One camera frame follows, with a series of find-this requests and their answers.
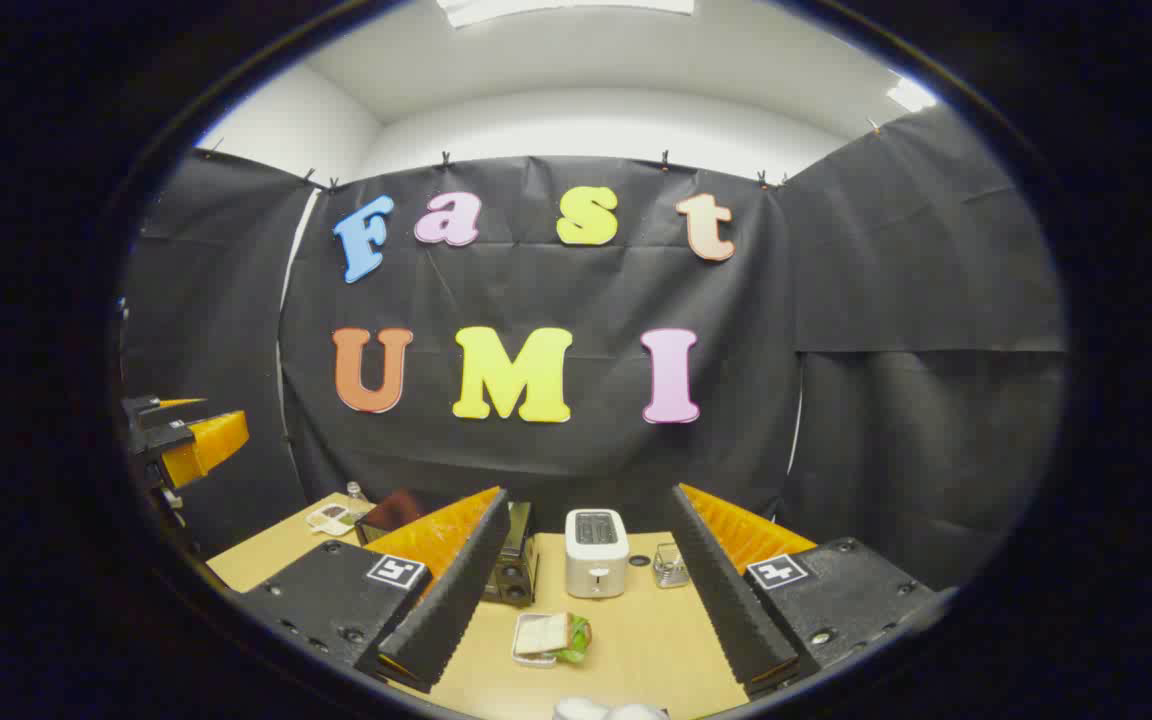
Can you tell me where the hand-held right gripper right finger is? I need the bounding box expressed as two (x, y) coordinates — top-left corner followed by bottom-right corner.
(671, 483), (942, 698)

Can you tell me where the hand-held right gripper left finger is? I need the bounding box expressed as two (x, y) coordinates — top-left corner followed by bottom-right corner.
(236, 486), (512, 694)

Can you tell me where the black electric oven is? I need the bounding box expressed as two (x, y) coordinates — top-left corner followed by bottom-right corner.
(356, 488), (540, 608)

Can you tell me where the sandwich with green lettuce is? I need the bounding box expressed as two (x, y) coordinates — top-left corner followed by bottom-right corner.
(515, 612), (593, 664)

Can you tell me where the white toaster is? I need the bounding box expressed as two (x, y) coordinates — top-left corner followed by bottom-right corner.
(565, 508), (630, 599)

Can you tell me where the small printed packet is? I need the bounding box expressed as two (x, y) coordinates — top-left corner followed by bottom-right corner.
(306, 503), (359, 537)

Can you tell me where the black backdrop cloth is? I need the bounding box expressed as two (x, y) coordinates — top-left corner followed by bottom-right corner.
(121, 105), (1067, 591)

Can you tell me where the ceiling light panel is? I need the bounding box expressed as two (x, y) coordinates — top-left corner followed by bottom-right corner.
(886, 78), (939, 113)
(436, 0), (695, 28)

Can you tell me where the wire mesh basket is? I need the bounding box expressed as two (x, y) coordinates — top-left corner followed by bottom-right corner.
(653, 543), (690, 589)

